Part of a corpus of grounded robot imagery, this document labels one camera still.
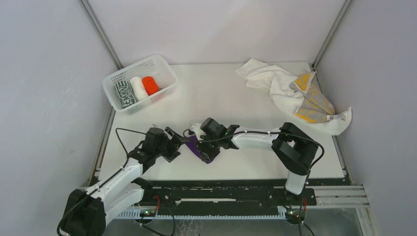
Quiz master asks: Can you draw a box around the aluminium corner post left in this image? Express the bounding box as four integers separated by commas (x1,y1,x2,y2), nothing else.
78,0,124,69

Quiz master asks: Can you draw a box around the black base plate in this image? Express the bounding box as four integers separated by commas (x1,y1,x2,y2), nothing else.
139,179,317,213

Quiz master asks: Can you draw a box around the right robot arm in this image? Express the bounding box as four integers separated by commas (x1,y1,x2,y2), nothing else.
191,118,325,205

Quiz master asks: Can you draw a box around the grey yellow patterned towel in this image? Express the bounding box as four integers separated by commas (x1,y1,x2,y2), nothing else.
289,72,335,123

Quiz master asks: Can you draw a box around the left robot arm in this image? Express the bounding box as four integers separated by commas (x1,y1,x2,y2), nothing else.
57,126,189,236

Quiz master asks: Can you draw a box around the small white towel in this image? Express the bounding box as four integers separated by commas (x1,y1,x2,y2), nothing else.
236,59,276,89

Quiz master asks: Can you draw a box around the white plastic basket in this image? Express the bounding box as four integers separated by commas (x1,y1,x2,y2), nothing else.
102,55,178,114

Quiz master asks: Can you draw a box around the rolled white towel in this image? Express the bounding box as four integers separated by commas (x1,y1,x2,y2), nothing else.
130,76,149,101

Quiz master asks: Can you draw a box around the orange towel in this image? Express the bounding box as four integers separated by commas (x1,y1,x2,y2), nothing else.
142,76,160,96

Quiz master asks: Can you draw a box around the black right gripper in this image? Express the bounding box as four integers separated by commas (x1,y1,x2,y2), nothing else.
194,134,221,162

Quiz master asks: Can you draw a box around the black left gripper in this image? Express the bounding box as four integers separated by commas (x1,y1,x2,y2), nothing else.
154,127,188,162

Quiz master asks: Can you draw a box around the large white towel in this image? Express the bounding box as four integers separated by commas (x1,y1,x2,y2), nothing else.
268,66,353,137

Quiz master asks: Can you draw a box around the aluminium corner post right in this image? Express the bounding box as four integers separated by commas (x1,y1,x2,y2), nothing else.
311,0,354,71

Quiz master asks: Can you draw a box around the purple towel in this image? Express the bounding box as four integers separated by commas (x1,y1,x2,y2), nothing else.
186,135,217,164

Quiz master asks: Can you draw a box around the aluminium corner post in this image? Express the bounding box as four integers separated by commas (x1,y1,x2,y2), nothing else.
78,0,124,69
311,0,354,71

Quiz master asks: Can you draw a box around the white slotted cable duct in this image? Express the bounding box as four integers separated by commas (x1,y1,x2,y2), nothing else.
111,207,299,220

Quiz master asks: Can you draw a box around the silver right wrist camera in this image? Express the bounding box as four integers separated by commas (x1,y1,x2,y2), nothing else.
191,123,205,139

